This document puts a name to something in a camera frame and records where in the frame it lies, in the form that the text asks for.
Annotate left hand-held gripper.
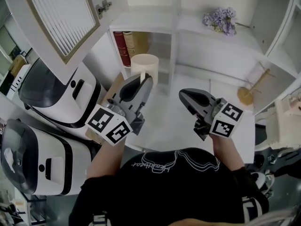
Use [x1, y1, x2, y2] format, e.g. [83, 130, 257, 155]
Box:
[85, 73, 154, 147]

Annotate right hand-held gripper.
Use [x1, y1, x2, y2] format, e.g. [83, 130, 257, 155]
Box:
[178, 88, 245, 141]

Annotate cream ceramic mug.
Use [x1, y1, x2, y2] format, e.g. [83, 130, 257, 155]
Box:
[130, 54, 159, 84]

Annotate person's left forearm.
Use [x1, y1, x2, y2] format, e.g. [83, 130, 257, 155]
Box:
[86, 139, 126, 180]

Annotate person's right forearm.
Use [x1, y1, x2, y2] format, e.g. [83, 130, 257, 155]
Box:
[209, 134, 246, 172]

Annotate wooden mug tree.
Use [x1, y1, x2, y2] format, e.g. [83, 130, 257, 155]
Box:
[237, 61, 277, 106]

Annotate red book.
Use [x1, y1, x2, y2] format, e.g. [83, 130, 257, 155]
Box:
[113, 31, 131, 67]

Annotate tan book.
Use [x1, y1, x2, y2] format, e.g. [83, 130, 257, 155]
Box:
[122, 31, 150, 57]

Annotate ornate cream vanity table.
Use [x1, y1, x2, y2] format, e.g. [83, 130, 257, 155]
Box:
[255, 88, 301, 151]

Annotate white grey service robot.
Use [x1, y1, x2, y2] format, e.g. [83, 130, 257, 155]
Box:
[18, 57, 102, 129]
[0, 119, 93, 196]

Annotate white black round device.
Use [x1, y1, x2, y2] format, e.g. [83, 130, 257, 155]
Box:
[250, 170, 276, 195]

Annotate person's black t-shirt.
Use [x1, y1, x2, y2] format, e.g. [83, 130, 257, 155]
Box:
[68, 146, 270, 226]

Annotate metal door hinge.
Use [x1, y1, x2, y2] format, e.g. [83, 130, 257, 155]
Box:
[95, 0, 112, 20]

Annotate purple artificial flowers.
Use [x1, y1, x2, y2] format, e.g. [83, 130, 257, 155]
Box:
[202, 7, 250, 37]

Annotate white louvred cabinet door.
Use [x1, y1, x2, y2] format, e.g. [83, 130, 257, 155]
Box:
[2, 0, 111, 85]

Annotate small brown cardboard box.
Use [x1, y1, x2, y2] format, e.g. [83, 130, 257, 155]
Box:
[9, 55, 28, 77]

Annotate black metal frame rack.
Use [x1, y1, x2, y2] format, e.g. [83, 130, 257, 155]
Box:
[22, 194, 48, 226]

